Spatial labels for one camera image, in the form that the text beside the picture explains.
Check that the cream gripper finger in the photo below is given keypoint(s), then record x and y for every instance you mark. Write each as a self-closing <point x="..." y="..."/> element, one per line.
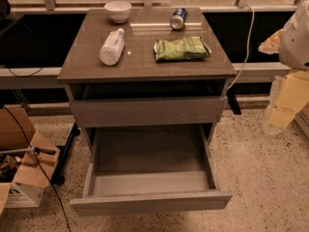
<point x="271" y="44"/>
<point x="288" y="96"/>

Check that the grey drawer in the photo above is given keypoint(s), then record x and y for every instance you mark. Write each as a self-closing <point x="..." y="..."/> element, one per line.
<point x="146" y="103"/>
<point x="150" y="170"/>

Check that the grey top drawer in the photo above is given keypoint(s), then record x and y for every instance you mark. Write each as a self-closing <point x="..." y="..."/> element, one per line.
<point x="146" y="103"/>

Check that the grey drawer cabinet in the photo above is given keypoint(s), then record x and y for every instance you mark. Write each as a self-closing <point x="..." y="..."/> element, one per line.
<point x="137" y="62"/>

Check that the green chip bag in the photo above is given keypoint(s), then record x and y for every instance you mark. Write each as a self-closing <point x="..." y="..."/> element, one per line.
<point x="187" y="48"/>

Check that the blue soda can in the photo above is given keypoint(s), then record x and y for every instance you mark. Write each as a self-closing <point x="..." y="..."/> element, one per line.
<point x="178" y="18"/>

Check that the white bowl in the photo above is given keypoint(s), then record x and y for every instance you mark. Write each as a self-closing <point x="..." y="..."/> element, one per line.
<point x="118" y="11"/>

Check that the clear plastic bottle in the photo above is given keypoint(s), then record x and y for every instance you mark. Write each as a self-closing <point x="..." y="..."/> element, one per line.
<point x="112" y="48"/>

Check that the black stand leg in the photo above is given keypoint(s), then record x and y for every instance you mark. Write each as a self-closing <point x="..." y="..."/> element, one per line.
<point x="58" y="177"/>

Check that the open cardboard box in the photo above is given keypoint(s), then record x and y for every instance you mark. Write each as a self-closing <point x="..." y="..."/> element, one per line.
<point x="24" y="176"/>

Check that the black handled tool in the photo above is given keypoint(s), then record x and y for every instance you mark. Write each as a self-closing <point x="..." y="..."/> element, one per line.
<point x="35" y="150"/>

